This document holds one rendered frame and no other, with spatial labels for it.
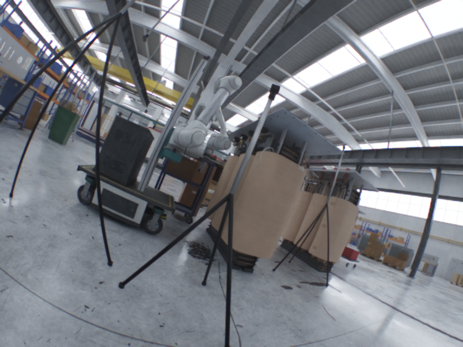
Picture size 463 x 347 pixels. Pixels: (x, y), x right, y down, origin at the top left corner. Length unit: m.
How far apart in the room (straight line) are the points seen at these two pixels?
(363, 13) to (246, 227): 10.55
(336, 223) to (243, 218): 1.76
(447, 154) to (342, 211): 7.40
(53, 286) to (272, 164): 1.62
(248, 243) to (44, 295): 1.42
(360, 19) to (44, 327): 11.71
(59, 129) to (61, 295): 4.57
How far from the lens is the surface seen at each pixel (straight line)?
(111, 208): 1.70
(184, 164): 2.63
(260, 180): 1.60
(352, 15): 11.06
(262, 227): 1.62
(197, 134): 1.42
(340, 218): 3.04
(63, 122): 5.17
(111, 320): 0.86
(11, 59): 4.91
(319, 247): 3.04
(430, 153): 9.89
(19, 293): 0.89
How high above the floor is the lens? 0.64
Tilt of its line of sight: 5 degrees up
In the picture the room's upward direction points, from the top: 23 degrees clockwise
